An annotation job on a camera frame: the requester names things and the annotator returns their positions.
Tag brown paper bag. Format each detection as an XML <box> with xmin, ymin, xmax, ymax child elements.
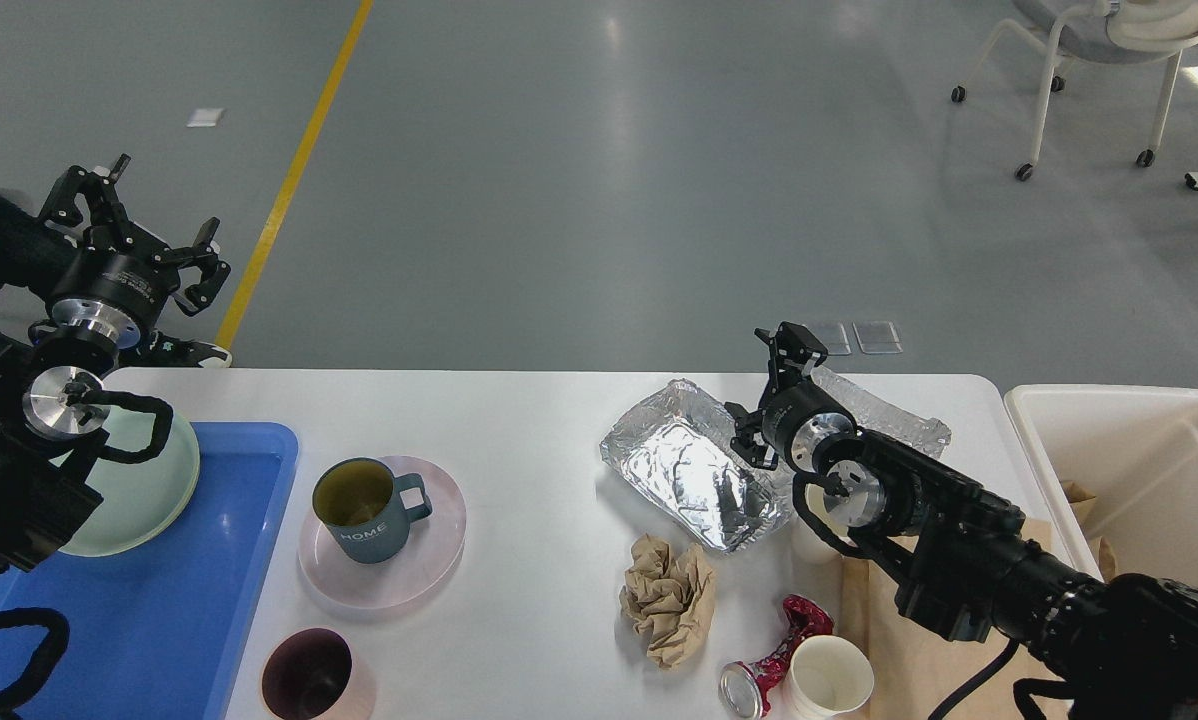
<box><xmin>836</xmin><ymin>519</ymin><xmax>1073</xmax><ymax>719</ymax></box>

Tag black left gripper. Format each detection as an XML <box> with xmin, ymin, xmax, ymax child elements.
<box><xmin>37</xmin><ymin>155</ymin><xmax>232</xmax><ymax>347</ymax></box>

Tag aluminium foil tray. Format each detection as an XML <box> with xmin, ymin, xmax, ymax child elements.
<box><xmin>600</xmin><ymin>367</ymin><xmax>952</xmax><ymax>553</ymax></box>

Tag crumpled brown paper ball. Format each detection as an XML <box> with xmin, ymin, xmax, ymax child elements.
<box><xmin>619</xmin><ymin>534</ymin><xmax>718</xmax><ymax>673</ymax></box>

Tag white plastic bin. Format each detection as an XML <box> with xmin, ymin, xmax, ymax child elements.
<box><xmin>1003</xmin><ymin>385</ymin><xmax>1198</xmax><ymax>587</ymax></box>

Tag pink mug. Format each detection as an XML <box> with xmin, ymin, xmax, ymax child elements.
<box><xmin>259</xmin><ymin>627</ymin><xmax>379</xmax><ymax>719</ymax></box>

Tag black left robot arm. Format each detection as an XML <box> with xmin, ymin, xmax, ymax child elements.
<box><xmin>0</xmin><ymin>155</ymin><xmax>232</xmax><ymax>574</ymax></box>

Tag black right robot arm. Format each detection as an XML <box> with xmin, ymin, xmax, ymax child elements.
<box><xmin>727</xmin><ymin>322</ymin><xmax>1198</xmax><ymax>719</ymax></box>

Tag blue HOME mug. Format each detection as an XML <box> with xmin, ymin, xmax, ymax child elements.
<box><xmin>311</xmin><ymin>456</ymin><xmax>432</xmax><ymax>564</ymax></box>

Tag green plate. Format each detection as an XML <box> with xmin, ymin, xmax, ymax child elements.
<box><xmin>60</xmin><ymin>413</ymin><xmax>200</xmax><ymax>557</ymax></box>

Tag crushed red soda can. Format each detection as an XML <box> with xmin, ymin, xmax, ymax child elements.
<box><xmin>718</xmin><ymin>594</ymin><xmax>835</xmax><ymax>719</ymax></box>

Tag blue plastic tray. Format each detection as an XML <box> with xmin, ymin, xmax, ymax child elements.
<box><xmin>0</xmin><ymin>420</ymin><xmax>298</xmax><ymax>719</ymax></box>

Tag white paper cup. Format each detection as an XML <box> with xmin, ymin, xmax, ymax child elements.
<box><xmin>781</xmin><ymin>635</ymin><xmax>875</xmax><ymax>719</ymax></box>

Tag white office chair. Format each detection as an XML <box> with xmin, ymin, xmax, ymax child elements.
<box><xmin>950</xmin><ymin>1</ymin><xmax>1198</xmax><ymax>182</ymax></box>

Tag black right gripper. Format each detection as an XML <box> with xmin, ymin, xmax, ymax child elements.
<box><xmin>724</xmin><ymin>322</ymin><xmax>859</xmax><ymax>474</ymax></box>

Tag pink plate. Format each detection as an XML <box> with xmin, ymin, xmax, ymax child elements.
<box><xmin>297</xmin><ymin>455</ymin><xmax>467</xmax><ymax>619</ymax></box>

